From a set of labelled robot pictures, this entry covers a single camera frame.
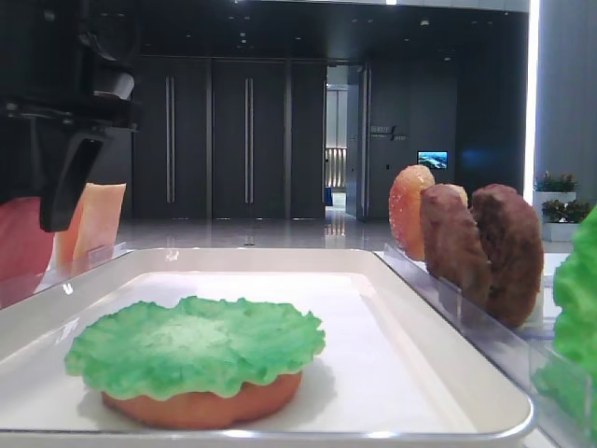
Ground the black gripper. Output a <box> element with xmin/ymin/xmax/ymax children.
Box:
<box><xmin>1</xmin><ymin>1</ymin><xmax>141</xmax><ymax>232</ymax></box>

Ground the orange cheese slice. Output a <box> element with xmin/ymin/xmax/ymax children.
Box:
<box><xmin>73</xmin><ymin>183</ymin><xmax>126</xmax><ymax>259</ymax></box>
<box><xmin>54</xmin><ymin>195</ymin><xmax>84</xmax><ymax>266</ymax></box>

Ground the green lettuce leaf on tray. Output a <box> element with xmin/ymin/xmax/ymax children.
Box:
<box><xmin>64</xmin><ymin>296</ymin><xmax>326</xmax><ymax>400</ymax></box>

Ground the bun slice under lettuce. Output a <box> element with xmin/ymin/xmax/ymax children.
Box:
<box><xmin>102</xmin><ymin>372</ymin><xmax>302</xmax><ymax>430</ymax></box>

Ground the brown meat patty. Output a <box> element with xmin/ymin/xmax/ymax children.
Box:
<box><xmin>470</xmin><ymin>184</ymin><xmax>544</xmax><ymax>329</ymax></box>
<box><xmin>420</xmin><ymin>184</ymin><xmax>492</xmax><ymax>309</ymax></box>

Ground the green lettuce leaf on rack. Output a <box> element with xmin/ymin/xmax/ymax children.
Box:
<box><xmin>535</xmin><ymin>212</ymin><xmax>596</xmax><ymax>439</ymax></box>

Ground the clear acrylic left rack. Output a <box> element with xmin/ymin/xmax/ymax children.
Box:
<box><xmin>1</xmin><ymin>242</ymin><xmax>129</xmax><ymax>309</ymax></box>

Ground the clear acrylic rack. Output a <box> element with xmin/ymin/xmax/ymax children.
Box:
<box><xmin>372</xmin><ymin>242</ymin><xmax>597</xmax><ymax>421</ymax></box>
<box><xmin>1</xmin><ymin>242</ymin><xmax>129</xmax><ymax>309</ymax></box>

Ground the top bun with sesame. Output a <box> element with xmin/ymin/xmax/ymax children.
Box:
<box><xmin>388</xmin><ymin>164</ymin><xmax>435</xmax><ymax>261</ymax></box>

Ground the white metal tray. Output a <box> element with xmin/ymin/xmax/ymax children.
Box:
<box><xmin>1</xmin><ymin>248</ymin><xmax>535</xmax><ymax>447</ymax></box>

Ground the clear acrylic right rack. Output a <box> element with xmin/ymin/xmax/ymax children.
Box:
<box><xmin>372</xmin><ymin>242</ymin><xmax>597</xmax><ymax>421</ymax></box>

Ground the potted plants planter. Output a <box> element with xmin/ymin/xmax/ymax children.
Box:
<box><xmin>533</xmin><ymin>172</ymin><xmax>591</xmax><ymax>243</ymax></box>

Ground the small wall screen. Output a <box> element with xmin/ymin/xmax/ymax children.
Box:
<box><xmin>417</xmin><ymin>151</ymin><xmax>448</xmax><ymax>170</ymax></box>

